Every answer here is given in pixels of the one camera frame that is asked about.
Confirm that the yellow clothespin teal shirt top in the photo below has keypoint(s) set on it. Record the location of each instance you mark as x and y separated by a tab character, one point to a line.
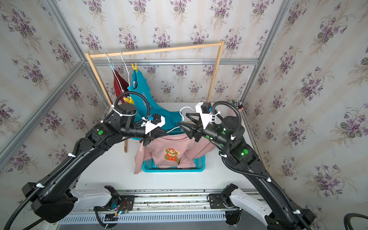
135	67

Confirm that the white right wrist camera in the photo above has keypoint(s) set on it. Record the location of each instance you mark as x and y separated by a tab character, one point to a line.
205	113

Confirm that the dark red t-shirt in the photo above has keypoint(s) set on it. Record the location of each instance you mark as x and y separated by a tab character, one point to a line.
120	85

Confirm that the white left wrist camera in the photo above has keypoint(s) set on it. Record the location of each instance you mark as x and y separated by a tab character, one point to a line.
153	122

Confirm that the yellow clothespin teal shirt lower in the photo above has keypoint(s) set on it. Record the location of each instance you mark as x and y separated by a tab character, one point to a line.
129	100

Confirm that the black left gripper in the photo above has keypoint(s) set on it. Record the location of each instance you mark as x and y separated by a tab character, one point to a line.
147	134

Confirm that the yellow clothespin teal shirt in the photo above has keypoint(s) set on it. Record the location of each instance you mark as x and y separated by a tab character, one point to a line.
135	67
129	100

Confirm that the white wire hanger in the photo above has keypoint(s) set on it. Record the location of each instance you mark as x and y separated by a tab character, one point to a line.
180	112

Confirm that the white hanger of red shirt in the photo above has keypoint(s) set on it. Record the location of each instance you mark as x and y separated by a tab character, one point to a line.
109	62

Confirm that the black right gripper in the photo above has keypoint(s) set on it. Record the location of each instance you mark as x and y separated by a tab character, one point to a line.
198	131

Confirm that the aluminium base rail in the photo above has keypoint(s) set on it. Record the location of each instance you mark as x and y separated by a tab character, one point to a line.
195	206

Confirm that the pink pen cup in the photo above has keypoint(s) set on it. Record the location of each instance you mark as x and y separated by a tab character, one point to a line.
238	105

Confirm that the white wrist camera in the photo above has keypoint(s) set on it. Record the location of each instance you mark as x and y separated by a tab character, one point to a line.
205	113
153	122

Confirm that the pink t-shirt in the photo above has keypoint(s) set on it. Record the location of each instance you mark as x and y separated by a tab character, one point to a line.
173	151

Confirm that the teal t-shirt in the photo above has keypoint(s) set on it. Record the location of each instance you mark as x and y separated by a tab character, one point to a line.
140	86

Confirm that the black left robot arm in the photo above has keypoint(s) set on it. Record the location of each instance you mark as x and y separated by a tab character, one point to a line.
51	196

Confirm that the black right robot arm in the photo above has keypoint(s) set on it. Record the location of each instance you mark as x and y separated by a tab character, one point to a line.
220	123

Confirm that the white hanger of teal shirt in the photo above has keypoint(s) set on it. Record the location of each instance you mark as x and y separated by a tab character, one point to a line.
127	70

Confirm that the wooden clothes rack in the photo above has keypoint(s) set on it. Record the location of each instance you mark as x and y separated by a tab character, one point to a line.
153	64

